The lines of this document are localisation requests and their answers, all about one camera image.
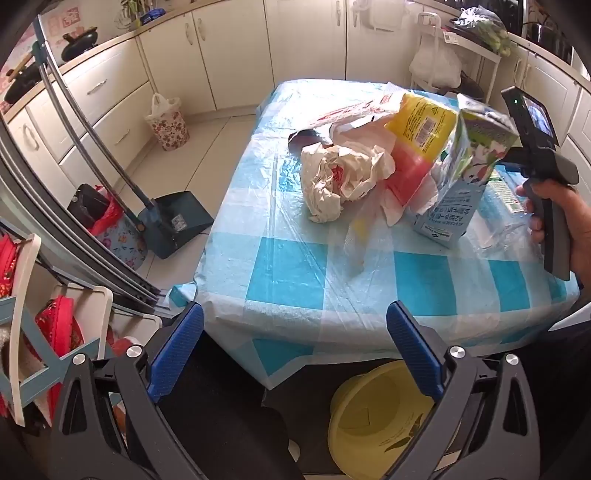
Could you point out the blue packet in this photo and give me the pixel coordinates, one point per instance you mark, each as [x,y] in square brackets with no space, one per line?
[151,19]

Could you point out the yellow red packet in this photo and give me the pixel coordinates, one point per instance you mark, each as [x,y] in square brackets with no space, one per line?
[420,120]

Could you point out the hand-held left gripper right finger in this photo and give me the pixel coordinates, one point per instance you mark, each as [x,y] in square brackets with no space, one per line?
[415,350]

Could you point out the yellow plastic bin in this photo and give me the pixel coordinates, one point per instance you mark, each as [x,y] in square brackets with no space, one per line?
[369,415]

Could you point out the white hanging cabinet bin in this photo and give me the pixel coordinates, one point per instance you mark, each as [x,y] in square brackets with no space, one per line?
[383,16]

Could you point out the cream kitchen drawer cabinet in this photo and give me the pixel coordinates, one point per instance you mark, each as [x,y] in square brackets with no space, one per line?
[106,92]

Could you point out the person's black pants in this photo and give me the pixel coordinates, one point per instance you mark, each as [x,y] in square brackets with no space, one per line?
[221,415]

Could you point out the white teal shoe rack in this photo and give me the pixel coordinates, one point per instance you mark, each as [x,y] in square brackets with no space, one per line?
[25,323]

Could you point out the blue white milk carton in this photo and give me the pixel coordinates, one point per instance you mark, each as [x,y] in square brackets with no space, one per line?
[457,198]

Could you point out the black pouch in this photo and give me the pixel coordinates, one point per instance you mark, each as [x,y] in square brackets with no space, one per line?
[87,201]

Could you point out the white tissue wad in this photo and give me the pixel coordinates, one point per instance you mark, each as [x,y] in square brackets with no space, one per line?
[341,184]

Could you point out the translucent white plastic bag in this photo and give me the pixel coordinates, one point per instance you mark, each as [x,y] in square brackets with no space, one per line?
[369,230]

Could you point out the blue floral bucket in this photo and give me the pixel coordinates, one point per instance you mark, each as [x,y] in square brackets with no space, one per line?
[120,244]

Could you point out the white plastic bag red print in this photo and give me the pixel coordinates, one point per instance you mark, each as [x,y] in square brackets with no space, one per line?
[351,110]

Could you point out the bag of green vegetables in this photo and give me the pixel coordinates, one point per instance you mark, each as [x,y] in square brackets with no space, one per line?
[485,27]

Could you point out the red slipper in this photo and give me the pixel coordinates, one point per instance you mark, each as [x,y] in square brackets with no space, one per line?
[8,267]
[60,327]

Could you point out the white paper tag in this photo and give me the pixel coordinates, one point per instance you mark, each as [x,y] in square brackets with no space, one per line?
[450,37]

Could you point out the bulging white plastic bag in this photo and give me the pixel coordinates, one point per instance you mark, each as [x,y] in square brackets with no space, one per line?
[434,67]

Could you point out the dark shallow pan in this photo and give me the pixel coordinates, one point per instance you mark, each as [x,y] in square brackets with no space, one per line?
[471,85]

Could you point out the blue checked tablecloth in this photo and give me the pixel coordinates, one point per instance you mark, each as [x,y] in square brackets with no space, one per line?
[258,194]
[286,277]

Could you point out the cream drawer and door cabinet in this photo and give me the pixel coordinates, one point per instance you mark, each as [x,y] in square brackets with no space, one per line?
[572,92]

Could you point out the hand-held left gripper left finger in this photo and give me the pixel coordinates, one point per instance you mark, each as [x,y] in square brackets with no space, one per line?
[178,350]

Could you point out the floral waste bin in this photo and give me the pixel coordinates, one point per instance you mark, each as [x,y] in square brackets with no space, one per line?
[168,129]

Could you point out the clear plastic bottle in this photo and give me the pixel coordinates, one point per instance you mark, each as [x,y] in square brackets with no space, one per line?
[505,194]

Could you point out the kitchen utensil rack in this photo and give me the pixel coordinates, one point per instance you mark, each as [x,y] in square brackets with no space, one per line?
[134,9]

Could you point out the dark teal dustpan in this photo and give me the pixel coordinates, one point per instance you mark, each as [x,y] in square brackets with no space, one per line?
[184,217]

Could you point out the cream kitchen door cabinets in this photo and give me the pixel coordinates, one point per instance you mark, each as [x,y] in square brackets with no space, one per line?
[240,50]

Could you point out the white trolley rack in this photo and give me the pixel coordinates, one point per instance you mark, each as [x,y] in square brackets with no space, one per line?
[491,76]

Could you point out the person's right hand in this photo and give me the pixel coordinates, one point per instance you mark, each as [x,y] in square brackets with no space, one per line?
[579,221]

